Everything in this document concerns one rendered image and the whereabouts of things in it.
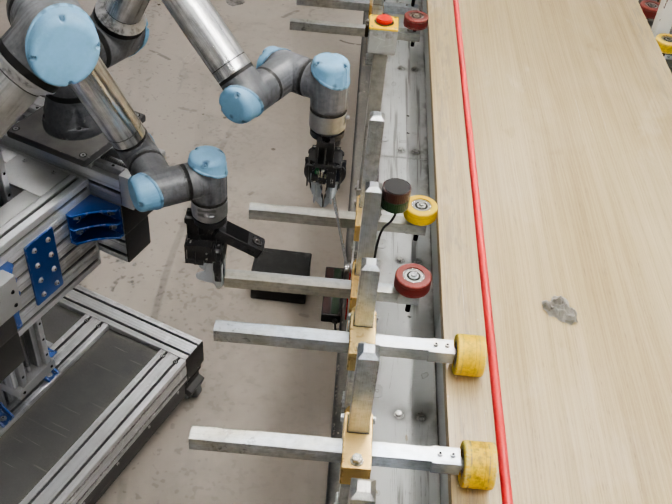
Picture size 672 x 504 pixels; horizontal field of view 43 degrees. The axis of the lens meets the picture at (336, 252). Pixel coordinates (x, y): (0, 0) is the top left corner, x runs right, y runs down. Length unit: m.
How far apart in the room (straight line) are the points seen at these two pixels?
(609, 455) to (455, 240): 0.62
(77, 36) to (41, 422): 1.35
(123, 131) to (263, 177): 1.93
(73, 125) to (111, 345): 0.87
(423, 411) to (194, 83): 2.61
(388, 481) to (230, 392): 1.03
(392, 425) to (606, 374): 0.49
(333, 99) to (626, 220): 0.85
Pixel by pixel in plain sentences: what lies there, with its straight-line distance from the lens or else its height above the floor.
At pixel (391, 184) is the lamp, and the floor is 1.11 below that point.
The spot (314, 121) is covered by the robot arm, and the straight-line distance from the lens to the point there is 1.72.
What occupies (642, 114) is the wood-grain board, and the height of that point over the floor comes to 0.90.
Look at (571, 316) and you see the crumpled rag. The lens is 1.86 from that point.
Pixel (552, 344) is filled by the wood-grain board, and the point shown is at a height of 0.90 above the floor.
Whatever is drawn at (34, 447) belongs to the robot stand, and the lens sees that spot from 2.47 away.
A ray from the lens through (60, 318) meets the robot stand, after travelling 2.76.
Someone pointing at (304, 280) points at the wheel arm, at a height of 0.86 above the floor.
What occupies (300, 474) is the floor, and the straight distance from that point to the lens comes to 2.60.
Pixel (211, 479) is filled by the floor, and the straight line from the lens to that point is 2.59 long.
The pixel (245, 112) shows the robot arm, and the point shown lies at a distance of 1.61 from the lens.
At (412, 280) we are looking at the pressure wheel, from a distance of 1.86.
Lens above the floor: 2.17
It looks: 42 degrees down
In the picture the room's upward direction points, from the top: 5 degrees clockwise
